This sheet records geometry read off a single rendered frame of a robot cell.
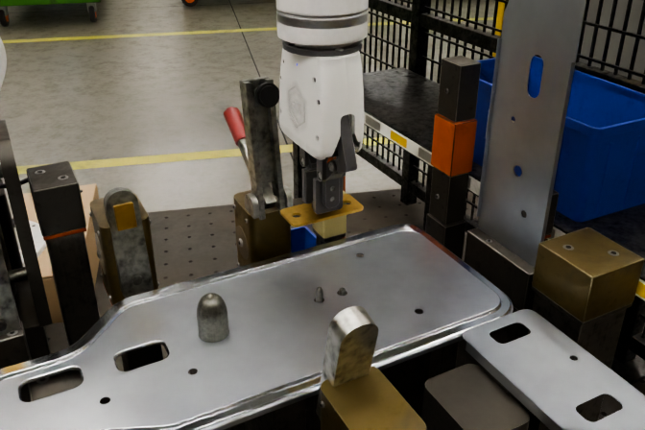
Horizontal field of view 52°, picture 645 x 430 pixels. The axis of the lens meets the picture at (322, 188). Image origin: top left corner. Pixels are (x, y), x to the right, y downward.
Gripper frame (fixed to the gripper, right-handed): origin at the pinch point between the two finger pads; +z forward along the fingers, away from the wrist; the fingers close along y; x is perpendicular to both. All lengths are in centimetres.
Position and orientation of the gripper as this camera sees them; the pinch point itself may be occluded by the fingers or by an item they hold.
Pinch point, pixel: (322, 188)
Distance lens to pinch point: 69.0
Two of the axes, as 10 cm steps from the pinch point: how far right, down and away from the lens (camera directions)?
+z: 0.0, 8.9, 4.5
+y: 4.6, 4.0, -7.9
